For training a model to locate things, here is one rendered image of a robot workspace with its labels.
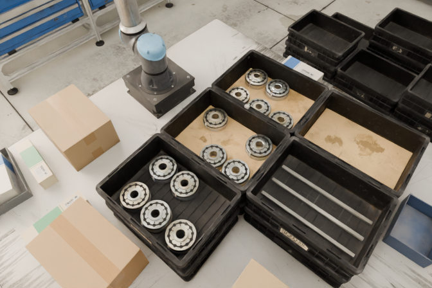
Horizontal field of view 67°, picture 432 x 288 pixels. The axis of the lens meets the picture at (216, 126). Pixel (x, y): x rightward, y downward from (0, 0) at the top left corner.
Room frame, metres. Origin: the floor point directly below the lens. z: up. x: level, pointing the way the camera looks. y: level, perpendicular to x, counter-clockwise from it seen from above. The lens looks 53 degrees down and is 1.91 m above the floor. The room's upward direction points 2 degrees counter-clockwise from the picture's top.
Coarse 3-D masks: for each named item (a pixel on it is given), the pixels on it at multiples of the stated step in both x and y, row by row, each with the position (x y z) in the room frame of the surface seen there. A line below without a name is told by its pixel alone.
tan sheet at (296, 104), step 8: (240, 80) 1.07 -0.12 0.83; (248, 88) 1.02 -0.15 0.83; (264, 88) 1.01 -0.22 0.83; (256, 96) 0.96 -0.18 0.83; (264, 96) 0.96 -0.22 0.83; (288, 96) 0.96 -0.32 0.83; (296, 96) 0.96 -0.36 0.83; (304, 96) 0.96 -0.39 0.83; (272, 104) 0.92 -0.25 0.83; (280, 104) 0.92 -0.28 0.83; (288, 104) 0.91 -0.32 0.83; (296, 104) 0.91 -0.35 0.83; (304, 104) 0.91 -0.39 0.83; (288, 112) 0.87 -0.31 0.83; (296, 112) 0.87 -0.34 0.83; (304, 112) 0.87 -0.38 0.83; (296, 120) 0.83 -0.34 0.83
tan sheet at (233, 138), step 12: (228, 120) 0.84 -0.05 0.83; (192, 132) 0.78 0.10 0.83; (204, 132) 0.78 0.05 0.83; (216, 132) 0.77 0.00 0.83; (228, 132) 0.77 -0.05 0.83; (240, 132) 0.77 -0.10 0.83; (252, 132) 0.77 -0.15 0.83; (192, 144) 0.72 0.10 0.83; (204, 144) 0.72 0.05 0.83; (228, 144) 0.72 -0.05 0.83; (240, 144) 0.71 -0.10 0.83; (228, 156) 0.66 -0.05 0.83; (240, 156) 0.66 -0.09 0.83; (252, 168) 0.60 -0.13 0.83
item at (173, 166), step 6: (162, 156) 0.65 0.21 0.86; (168, 156) 0.65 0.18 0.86; (156, 162) 0.62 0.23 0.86; (168, 162) 0.62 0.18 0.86; (174, 162) 0.62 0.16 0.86; (150, 168) 0.60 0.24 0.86; (174, 168) 0.59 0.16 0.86; (156, 174) 0.57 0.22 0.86; (162, 174) 0.57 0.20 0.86; (168, 174) 0.57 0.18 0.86
